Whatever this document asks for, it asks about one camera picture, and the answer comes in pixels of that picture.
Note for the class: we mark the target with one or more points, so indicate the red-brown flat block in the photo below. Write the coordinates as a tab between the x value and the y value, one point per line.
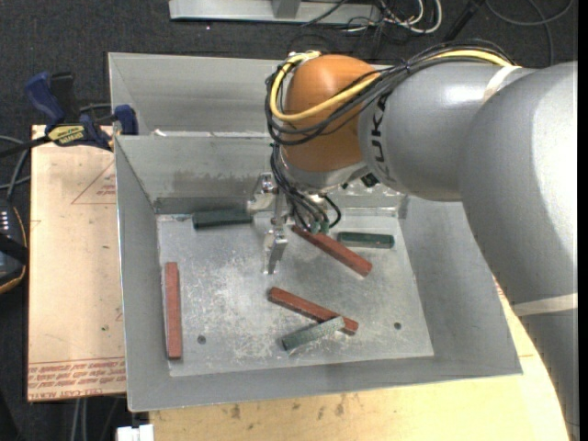
303	305
173	310
340	253

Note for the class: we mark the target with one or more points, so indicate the brown cardboard board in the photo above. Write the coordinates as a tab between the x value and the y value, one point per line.
73	255

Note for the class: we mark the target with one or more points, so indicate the dark green flat block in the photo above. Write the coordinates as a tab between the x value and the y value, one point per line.
312	333
366	240
221	218

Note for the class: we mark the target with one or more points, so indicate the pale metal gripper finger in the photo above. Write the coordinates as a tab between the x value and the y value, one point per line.
269	246
281	251

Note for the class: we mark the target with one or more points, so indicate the grey metal bin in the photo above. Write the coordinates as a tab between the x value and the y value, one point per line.
220	301

